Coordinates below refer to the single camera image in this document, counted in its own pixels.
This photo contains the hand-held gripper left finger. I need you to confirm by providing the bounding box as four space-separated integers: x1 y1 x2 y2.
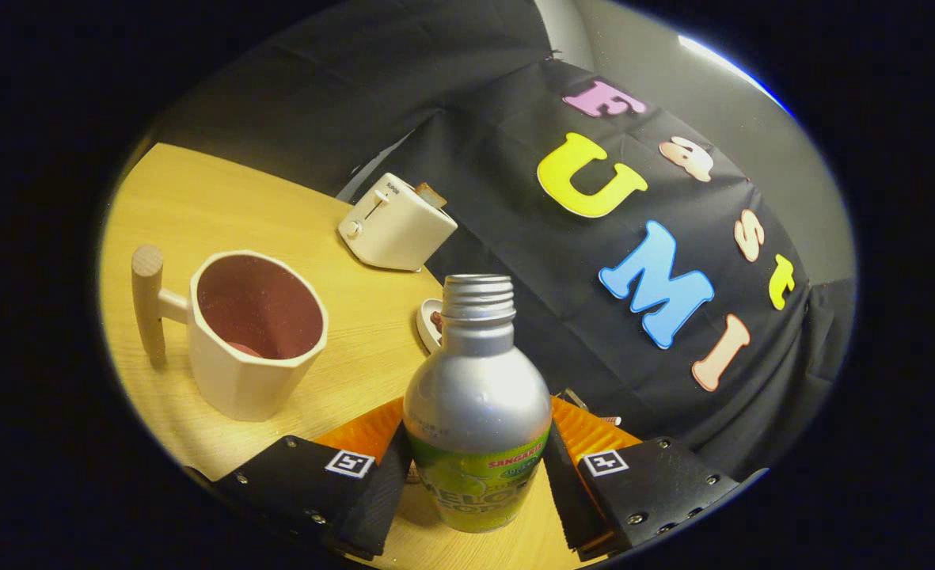
186 396 414 561

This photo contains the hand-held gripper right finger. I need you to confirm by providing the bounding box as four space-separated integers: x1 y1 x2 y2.
545 396 769 563

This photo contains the silver juice bottle green label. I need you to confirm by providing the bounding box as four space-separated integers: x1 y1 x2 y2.
402 274 553 534

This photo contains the cream cup wooden handle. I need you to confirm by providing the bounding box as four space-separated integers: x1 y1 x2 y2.
131 245 329 422

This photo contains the small white round plate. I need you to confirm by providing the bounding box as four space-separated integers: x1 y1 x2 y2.
417 298 446 355

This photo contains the cream toaster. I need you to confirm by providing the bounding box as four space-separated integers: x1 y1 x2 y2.
338 173 458 272

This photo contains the wooden table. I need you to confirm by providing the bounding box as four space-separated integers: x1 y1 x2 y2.
99 142 587 570

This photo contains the black backdrop cloth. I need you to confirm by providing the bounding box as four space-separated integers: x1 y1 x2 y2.
150 0 856 484

